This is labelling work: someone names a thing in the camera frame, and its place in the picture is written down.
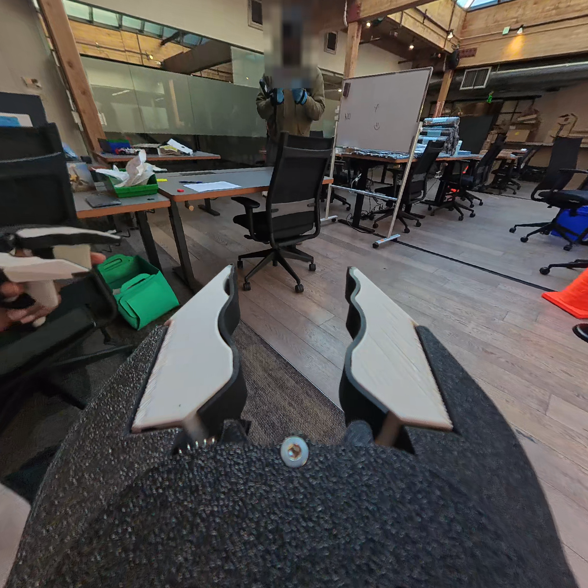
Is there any white air vent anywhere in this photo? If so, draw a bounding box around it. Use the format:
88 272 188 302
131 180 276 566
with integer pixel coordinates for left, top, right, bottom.
459 68 492 90

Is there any wooden post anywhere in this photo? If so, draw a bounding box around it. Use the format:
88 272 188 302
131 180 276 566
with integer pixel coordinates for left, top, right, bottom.
39 0 106 152

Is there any black mesh office chair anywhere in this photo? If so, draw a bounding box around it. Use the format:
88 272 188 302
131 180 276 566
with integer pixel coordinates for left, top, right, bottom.
0 123 78 227

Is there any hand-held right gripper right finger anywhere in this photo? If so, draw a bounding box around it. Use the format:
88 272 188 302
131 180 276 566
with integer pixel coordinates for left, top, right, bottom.
339 266 454 446

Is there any stack of grey packets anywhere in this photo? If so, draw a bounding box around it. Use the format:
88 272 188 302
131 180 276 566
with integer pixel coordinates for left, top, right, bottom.
420 116 461 154

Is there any orange traffic cone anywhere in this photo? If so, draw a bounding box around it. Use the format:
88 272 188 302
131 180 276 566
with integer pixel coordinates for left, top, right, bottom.
542 269 588 320

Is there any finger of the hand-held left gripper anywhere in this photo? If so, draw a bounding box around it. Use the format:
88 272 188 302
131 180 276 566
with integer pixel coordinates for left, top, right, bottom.
0 253 91 284
0 225 122 252

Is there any green gift box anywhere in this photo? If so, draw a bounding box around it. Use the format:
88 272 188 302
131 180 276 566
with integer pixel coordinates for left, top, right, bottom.
96 254 159 295
114 272 181 331

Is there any stack of cardboard boxes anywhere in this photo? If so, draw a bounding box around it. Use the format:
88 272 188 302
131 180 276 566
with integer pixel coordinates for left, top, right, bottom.
482 110 579 144

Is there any crumpled white tissue paper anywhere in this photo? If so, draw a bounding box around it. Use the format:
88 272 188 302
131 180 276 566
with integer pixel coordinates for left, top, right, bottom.
92 151 161 187

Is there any white rolling whiteboard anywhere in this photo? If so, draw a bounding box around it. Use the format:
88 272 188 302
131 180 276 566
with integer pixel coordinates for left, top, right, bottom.
324 66 435 250

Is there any green plastic tray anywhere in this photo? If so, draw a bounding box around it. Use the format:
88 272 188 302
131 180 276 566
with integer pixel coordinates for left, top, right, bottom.
94 168 159 199

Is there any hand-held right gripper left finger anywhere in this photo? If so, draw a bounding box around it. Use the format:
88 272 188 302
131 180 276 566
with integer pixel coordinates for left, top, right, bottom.
131 265 249 435

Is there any white paper sheet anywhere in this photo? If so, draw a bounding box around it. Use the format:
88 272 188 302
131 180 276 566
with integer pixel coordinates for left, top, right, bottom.
184 180 242 193

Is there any grey standing desk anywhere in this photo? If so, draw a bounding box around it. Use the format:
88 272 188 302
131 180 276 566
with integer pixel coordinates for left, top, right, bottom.
92 151 221 167
157 166 334 295
73 190 172 272

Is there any long wooden desk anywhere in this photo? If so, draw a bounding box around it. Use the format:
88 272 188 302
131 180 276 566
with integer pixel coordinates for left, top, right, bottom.
335 149 483 230

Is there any blue plastic bin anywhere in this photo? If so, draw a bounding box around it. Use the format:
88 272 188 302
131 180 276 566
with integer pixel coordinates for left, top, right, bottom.
550 207 588 244

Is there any person's left hand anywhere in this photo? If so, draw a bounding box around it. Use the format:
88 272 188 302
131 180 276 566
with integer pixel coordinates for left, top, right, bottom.
0 252 107 332

